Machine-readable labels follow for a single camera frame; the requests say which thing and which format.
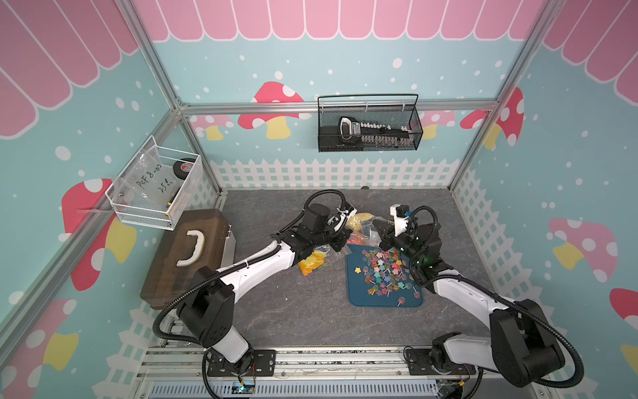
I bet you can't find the yellow duck ziploc bag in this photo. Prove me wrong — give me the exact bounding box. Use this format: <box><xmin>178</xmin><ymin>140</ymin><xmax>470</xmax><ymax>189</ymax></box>
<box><xmin>298</xmin><ymin>249</ymin><xmax>328</xmax><ymax>277</ymax></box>

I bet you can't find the clear ziploc bag with candies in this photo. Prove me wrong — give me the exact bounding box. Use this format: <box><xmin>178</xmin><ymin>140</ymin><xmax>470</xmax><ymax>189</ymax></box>
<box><xmin>347</xmin><ymin>213</ymin><xmax>395</xmax><ymax>247</ymax></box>

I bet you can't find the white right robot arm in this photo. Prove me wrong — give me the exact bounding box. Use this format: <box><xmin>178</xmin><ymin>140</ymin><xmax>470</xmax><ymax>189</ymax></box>
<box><xmin>373</xmin><ymin>219</ymin><xmax>585</xmax><ymax>389</ymax></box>

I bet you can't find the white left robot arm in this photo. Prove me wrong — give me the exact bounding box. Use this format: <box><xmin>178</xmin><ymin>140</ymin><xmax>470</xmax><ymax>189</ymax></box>
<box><xmin>153</xmin><ymin>201</ymin><xmax>357</xmax><ymax>374</ymax></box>

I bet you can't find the pile of colourful candies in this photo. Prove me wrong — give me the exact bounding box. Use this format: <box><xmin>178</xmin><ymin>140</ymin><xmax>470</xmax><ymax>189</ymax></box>
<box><xmin>353</xmin><ymin>248</ymin><xmax>422</xmax><ymax>306</ymax></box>

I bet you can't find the teal plastic tray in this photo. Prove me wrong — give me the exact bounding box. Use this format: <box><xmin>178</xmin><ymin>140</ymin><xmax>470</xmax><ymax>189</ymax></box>
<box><xmin>346</xmin><ymin>243</ymin><xmax>425</xmax><ymax>309</ymax></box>

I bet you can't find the socket wrench set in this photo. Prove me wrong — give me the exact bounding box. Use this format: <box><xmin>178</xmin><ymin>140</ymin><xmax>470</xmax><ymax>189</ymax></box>
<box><xmin>337</xmin><ymin>116</ymin><xmax>415</xmax><ymax>149</ymax></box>

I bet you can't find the black tape roll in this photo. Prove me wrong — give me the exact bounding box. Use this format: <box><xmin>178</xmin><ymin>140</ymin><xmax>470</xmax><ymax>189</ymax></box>
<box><xmin>172</xmin><ymin>158</ymin><xmax>195</xmax><ymax>181</ymax></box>

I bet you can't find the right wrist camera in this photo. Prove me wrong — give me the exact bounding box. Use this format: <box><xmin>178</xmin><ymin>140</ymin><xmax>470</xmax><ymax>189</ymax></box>
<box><xmin>390</xmin><ymin>204</ymin><xmax>410</xmax><ymax>237</ymax></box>

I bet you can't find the black wire mesh basket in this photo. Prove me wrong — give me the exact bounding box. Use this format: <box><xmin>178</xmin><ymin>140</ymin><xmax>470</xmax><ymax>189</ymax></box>
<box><xmin>317</xmin><ymin>94</ymin><xmax>423</xmax><ymax>152</ymax></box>

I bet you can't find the brown toolbox with white handle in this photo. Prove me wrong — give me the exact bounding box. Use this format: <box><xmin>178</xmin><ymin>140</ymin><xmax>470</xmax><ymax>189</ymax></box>
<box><xmin>140</xmin><ymin>209</ymin><xmax>236</xmax><ymax>311</ymax></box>

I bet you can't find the white wire basket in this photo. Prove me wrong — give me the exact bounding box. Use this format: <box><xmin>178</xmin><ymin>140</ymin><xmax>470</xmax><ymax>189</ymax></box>
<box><xmin>106</xmin><ymin>136</ymin><xmax>203</xmax><ymax>230</ymax></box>

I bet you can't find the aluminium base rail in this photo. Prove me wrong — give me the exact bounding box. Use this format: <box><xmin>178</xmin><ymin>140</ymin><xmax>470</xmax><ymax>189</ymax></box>
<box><xmin>129</xmin><ymin>345</ymin><xmax>549</xmax><ymax>398</ymax></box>

